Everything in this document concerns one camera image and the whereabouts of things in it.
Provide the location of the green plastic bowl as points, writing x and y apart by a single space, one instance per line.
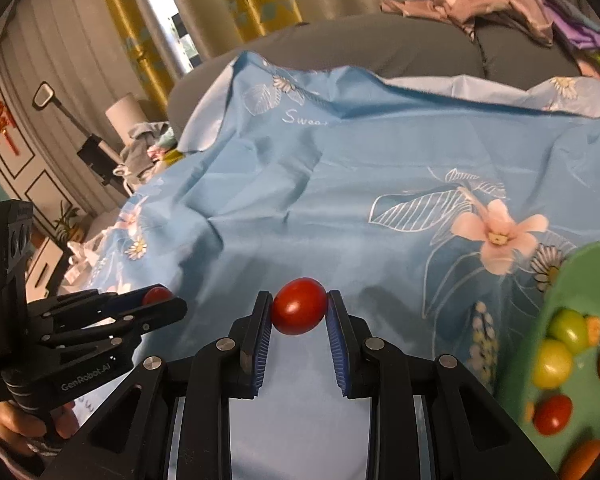
585 280

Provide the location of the grey sofa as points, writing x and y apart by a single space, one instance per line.
360 40

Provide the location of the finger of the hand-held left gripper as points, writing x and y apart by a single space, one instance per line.
125 301
155 312

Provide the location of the white plastic bag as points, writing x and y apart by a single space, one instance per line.
80 260

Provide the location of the black stick vacuum cleaner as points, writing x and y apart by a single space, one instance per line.
97 152

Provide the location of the white cylindrical bin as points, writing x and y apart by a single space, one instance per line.
122 112

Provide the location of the tan longan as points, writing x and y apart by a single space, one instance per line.
529 411
595 329

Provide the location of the potted plant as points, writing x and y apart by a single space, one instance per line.
65 220

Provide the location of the blue floral cloth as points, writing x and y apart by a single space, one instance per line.
355 185

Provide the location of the green lime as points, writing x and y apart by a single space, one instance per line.
570 329

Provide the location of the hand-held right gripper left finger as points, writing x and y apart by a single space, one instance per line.
262 340

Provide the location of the purple clothing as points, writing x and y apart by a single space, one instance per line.
580 30

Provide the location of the yellow lemon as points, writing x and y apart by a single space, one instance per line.
552 364

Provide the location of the grey clothes pile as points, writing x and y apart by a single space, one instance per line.
145 150

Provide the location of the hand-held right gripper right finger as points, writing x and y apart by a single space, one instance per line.
337 345

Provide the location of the person's left hand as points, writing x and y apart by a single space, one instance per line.
15 430

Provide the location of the red cherry tomato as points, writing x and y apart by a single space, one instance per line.
157 294
300 305
552 414

